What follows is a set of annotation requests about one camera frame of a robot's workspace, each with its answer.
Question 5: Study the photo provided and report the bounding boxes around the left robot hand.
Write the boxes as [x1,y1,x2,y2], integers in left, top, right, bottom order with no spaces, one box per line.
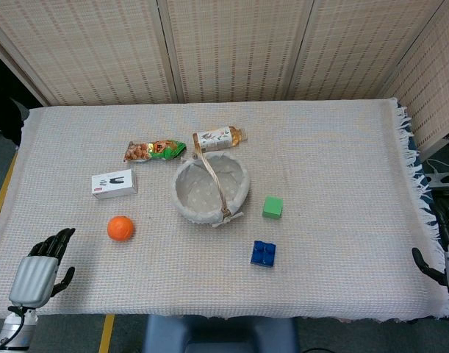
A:
[8,227,76,308]

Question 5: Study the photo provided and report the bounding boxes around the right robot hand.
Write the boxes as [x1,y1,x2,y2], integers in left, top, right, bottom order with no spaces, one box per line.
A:
[412,205,449,293]

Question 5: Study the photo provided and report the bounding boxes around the orange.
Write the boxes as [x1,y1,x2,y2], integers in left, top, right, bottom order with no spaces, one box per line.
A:
[107,215,136,243]

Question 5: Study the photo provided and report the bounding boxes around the grey fabric basket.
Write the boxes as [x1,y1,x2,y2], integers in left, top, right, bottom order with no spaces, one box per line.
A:
[171,142,252,228]

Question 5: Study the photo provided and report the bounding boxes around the white stapler box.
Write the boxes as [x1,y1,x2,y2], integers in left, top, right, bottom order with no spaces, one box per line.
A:
[91,168,139,201]

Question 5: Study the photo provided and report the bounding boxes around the beige waffle-weave tablecloth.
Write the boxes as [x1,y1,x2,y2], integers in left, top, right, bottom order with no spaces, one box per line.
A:
[0,96,449,320]

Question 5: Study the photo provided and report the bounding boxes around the blue studded building block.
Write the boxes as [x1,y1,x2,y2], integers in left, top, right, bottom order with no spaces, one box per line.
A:
[250,240,278,268]

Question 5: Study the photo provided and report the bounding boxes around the green cube block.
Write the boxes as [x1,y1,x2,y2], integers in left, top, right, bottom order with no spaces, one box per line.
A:
[262,196,284,221]

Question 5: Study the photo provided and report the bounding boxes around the nut snack bag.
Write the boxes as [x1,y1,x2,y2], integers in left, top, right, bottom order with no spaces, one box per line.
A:
[123,139,187,163]

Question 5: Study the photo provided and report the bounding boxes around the tea drink bottle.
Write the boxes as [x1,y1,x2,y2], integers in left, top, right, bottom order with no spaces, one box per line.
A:
[193,125,248,154]

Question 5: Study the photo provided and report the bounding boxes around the folding bamboo screen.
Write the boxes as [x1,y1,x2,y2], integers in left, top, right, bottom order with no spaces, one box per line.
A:
[0,0,449,152]

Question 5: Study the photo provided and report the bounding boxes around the white cable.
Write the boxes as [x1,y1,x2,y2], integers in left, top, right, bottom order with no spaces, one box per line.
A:
[425,157,449,187]

